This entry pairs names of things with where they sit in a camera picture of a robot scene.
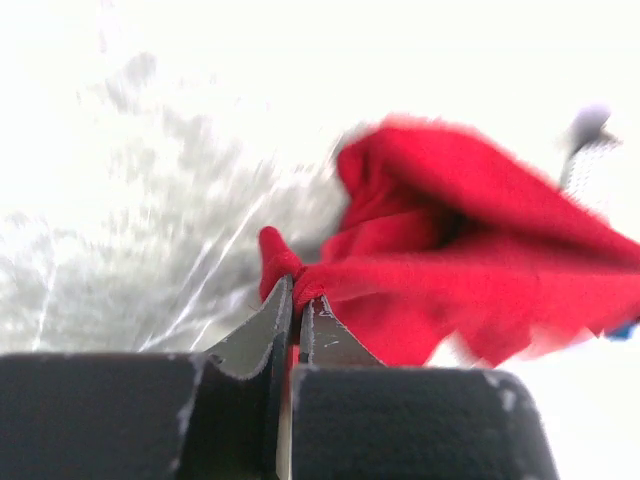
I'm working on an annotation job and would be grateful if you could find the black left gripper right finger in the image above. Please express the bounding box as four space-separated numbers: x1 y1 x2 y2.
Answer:
291 297 558 480

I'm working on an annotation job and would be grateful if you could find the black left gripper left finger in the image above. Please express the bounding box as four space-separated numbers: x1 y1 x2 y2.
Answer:
1 277 292 479

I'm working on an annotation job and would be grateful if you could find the red t shirt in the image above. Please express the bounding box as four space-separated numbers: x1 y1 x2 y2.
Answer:
259 121 639 366

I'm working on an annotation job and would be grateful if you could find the blue t shirt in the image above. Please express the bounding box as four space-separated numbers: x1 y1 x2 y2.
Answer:
605 319 639 341

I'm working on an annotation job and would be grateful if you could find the white laundry basket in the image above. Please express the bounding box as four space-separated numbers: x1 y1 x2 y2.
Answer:
559 104 621 206

